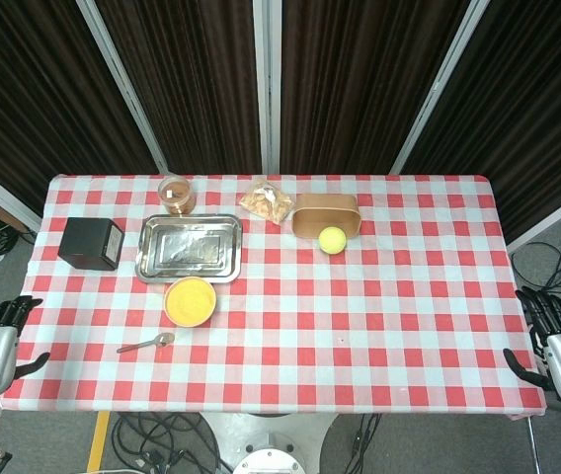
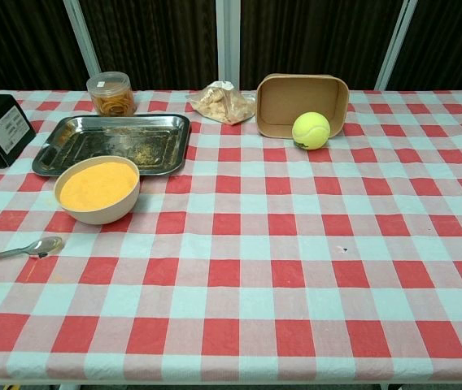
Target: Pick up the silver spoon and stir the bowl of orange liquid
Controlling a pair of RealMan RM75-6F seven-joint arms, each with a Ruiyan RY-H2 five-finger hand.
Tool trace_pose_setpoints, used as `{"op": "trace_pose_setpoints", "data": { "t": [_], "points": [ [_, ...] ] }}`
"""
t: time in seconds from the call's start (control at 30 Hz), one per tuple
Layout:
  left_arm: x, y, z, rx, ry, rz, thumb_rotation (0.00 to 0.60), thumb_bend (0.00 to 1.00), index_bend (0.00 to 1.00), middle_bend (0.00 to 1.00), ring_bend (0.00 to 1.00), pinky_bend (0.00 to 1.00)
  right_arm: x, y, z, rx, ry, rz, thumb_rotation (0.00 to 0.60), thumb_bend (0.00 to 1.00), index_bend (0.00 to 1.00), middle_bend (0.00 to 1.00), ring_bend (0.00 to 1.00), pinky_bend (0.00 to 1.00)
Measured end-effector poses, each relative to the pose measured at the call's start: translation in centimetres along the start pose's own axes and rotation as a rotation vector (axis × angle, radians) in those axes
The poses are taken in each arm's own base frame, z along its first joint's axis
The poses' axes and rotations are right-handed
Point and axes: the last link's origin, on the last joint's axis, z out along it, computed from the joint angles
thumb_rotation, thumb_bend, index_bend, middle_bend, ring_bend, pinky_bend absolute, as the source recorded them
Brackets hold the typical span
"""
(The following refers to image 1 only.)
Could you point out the clear bag of snacks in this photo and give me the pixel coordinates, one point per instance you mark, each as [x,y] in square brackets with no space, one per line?
[265,202]

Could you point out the clear plastic snack jar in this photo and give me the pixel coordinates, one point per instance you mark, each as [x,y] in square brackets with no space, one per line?
[177,197]

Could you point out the yellow tennis ball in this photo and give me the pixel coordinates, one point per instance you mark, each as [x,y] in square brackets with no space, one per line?
[332,240]

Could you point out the yellow floor tape strip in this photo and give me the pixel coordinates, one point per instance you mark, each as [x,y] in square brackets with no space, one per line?
[98,442]

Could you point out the rectangular stainless steel tray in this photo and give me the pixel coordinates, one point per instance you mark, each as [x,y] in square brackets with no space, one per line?
[189,249]

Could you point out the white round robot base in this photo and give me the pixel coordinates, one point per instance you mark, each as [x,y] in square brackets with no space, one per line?
[265,444]

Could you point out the red white checkered tablecloth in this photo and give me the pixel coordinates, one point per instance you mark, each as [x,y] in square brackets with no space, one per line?
[359,321]

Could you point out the black cube box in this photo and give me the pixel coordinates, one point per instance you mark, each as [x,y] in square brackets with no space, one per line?
[85,242]

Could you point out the silver metal spoon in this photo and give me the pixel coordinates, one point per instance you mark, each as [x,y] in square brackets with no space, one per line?
[164,339]

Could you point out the brown paper food container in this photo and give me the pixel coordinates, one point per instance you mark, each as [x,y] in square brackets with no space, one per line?
[320,212]

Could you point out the orange bowl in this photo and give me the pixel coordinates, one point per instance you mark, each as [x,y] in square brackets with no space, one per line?
[190,302]

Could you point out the dark brown curtain panel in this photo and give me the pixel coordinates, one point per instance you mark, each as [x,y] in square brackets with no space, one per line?
[359,84]
[28,89]
[191,84]
[532,99]

